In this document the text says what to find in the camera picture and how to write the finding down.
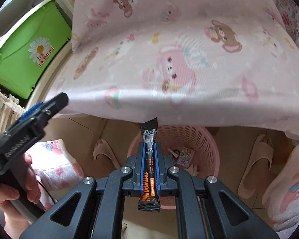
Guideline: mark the pink slipper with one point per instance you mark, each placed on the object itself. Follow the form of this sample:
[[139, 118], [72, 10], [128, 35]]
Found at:
[[101, 147], [257, 176]]

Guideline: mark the pink cartoon bed sheet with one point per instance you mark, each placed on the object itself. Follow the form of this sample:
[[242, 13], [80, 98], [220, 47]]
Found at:
[[188, 62]]

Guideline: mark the green plastic storage box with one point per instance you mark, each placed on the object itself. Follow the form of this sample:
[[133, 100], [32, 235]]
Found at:
[[29, 46]]

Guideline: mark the person left hand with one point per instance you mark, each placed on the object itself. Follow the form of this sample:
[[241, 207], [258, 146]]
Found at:
[[14, 173]]

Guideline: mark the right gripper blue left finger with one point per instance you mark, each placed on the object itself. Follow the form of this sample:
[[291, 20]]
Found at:
[[139, 169]]

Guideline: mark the patterned print quilt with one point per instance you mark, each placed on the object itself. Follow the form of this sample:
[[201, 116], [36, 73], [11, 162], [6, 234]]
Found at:
[[289, 12]]

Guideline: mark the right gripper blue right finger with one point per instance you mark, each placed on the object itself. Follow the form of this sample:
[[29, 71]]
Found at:
[[161, 165]]

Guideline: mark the small white tube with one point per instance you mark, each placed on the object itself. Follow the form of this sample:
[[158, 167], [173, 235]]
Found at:
[[172, 152]]

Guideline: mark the right pink slipper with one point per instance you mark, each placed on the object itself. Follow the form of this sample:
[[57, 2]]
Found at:
[[257, 176]]

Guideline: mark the pink plastic waste basket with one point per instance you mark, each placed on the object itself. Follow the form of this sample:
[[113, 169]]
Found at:
[[170, 162]]

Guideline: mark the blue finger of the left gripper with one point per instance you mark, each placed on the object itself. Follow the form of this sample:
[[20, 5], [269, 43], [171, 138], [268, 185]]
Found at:
[[32, 111], [34, 126]]

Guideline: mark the left pink slipper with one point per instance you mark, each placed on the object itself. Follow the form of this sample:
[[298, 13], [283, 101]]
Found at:
[[101, 147]]

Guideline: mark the pastel tissue pack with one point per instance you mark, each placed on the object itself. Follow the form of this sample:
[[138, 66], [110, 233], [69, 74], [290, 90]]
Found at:
[[185, 158]]

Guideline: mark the white tissue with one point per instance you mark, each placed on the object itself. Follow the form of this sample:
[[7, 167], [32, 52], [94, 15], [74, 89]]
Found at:
[[192, 170]]

